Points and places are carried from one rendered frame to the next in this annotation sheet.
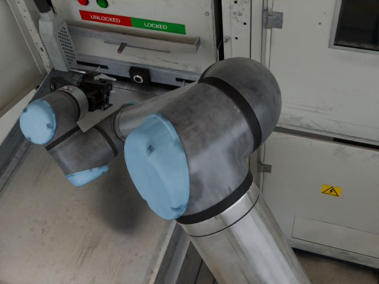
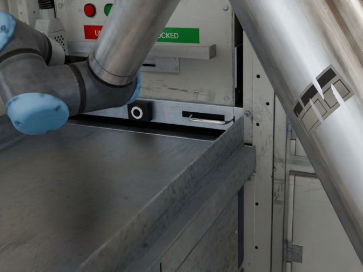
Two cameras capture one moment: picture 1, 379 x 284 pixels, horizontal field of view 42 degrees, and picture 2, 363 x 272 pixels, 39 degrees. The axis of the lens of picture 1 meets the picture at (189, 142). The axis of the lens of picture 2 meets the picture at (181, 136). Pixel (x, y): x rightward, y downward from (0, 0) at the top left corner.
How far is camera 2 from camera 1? 68 cm
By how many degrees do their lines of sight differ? 32
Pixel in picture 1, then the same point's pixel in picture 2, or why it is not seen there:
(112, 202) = (66, 206)
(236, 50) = not seen: hidden behind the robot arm
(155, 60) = (161, 88)
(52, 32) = (47, 32)
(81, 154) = (35, 75)
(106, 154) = (70, 89)
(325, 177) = not seen: outside the picture
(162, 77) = (166, 113)
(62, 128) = (20, 42)
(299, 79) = not seen: hidden behind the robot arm
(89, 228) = (21, 226)
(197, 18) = (214, 16)
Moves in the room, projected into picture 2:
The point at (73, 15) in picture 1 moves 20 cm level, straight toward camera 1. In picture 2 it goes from (76, 34) to (79, 47)
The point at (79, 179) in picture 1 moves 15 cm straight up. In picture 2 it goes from (22, 104) to (7, 6)
